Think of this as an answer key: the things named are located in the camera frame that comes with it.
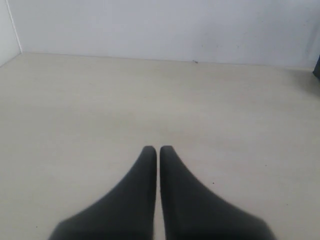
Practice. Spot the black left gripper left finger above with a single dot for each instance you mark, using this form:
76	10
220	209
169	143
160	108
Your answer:
125	213

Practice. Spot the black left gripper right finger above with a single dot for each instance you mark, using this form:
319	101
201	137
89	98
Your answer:
192	212

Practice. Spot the black two-tier corner shelf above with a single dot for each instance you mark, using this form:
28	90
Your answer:
316	71

